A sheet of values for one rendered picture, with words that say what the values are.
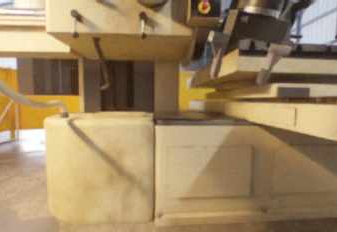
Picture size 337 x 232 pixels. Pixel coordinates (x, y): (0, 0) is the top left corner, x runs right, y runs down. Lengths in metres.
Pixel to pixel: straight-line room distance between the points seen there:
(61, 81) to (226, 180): 1.51
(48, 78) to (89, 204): 1.13
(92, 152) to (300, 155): 1.22
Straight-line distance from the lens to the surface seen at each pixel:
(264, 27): 0.49
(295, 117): 0.85
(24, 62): 2.00
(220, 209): 1.26
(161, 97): 1.63
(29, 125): 4.10
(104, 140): 1.07
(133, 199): 1.17
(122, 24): 1.06
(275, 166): 1.29
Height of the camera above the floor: 0.72
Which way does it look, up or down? 5 degrees down
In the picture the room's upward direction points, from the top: 1 degrees clockwise
